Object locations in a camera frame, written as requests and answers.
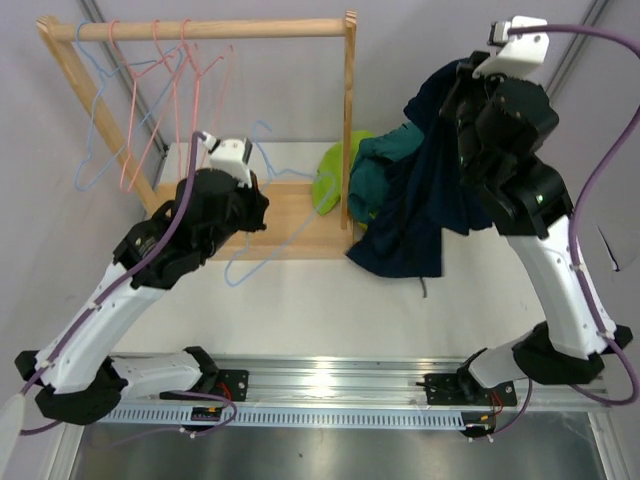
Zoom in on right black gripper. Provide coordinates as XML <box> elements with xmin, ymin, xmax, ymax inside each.
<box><xmin>441</xmin><ymin>50</ymin><xmax>519</xmax><ymax>180</ymax></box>

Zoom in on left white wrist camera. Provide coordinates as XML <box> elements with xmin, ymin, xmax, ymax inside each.
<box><xmin>201</xmin><ymin>132</ymin><xmax>254</xmax><ymax>188</ymax></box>

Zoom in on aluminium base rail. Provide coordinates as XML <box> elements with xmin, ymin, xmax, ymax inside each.
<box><xmin>107</xmin><ymin>352</ymin><xmax>612</xmax><ymax>411</ymax></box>

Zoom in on slotted cable duct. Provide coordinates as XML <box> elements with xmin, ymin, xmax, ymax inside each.
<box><xmin>102</xmin><ymin>404</ymin><xmax>466</xmax><ymax>431</ymax></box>

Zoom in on pink hanger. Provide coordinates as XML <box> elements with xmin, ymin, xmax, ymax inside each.
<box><xmin>152</xmin><ymin>18</ymin><xmax>191</xmax><ymax>143</ymax></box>
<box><xmin>180</xmin><ymin>18</ymin><xmax>236</xmax><ymax>133</ymax></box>
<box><xmin>108</xmin><ymin>20</ymin><xmax>161</xmax><ymax>193</ymax></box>

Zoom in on navy blue shorts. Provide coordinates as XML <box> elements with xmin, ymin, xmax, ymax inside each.
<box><xmin>346</xmin><ymin>61</ymin><xmax>492</xmax><ymax>279</ymax></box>

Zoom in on wooden clothes rack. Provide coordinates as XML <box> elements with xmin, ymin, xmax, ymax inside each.
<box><xmin>36</xmin><ymin>10</ymin><xmax>357</xmax><ymax>259</ymax></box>

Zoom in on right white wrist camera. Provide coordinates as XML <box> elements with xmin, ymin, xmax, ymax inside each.
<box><xmin>472</xmin><ymin>16</ymin><xmax>549</xmax><ymax>79</ymax></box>

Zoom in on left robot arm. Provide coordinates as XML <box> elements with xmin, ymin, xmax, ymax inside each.
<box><xmin>15</xmin><ymin>168</ymin><xmax>269</xmax><ymax>426</ymax></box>

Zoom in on teal green shorts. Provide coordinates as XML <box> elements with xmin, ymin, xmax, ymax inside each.
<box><xmin>347</xmin><ymin>122</ymin><xmax>424</xmax><ymax>225</ymax></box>

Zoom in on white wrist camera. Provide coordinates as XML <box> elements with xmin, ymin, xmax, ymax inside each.
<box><xmin>472</xmin><ymin>16</ymin><xmax>549</xmax><ymax>79</ymax></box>
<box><xmin>201</xmin><ymin>132</ymin><xmax>254</xmax><ymax>188</ymax></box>

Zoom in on light blue hanger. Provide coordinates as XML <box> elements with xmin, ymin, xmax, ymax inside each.
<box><xmin>73</xmin><ymin>20</ymin><xmax>168</xmax><ymax>192</ymax></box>
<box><xmin>224</xmin><ymin>120</ymin><xmax>352</xmax><ymax>287</ymax></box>

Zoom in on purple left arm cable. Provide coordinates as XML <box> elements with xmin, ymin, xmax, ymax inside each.
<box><xmin>19</xmin><ymin>130</ymin><xmax>238</xmax><ymax>446</ymax></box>

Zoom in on lime green shorts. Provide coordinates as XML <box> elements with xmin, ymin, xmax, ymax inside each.
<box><xmin>312</xmin><ymin>130</ymin><xmax>375</xmax><ymax>216</ymax></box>

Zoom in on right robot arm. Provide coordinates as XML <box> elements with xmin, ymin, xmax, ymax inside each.
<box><xmin>441</xmin><ymin>70</ymin><xmax>633</xmax><ymax>404</ymax></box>

